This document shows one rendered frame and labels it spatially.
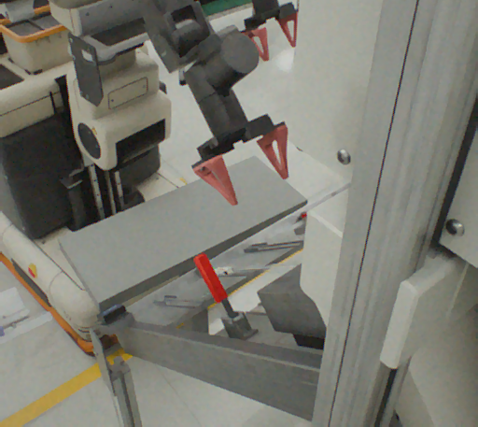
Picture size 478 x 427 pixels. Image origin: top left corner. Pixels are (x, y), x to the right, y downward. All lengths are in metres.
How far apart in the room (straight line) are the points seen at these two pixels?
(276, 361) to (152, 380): 1.34
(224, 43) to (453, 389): 0.49
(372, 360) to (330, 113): 0.14
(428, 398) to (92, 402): 1.50
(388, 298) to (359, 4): 0.14
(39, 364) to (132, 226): 0.70
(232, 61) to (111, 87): 0.73
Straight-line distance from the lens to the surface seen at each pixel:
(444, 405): 0.46
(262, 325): 0.69
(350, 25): 0.28
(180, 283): 1.13
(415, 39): 0.23
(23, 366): 2.00
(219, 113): 0.81
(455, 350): 0.46
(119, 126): 1.46
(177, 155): 2.66
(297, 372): 0.52
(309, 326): 0.55
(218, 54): 0.76
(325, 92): 0.30
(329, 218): 0.31
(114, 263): 1.37
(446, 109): 0.23
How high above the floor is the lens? 1.59
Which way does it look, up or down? 40 degrees down
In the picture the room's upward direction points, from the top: straight up
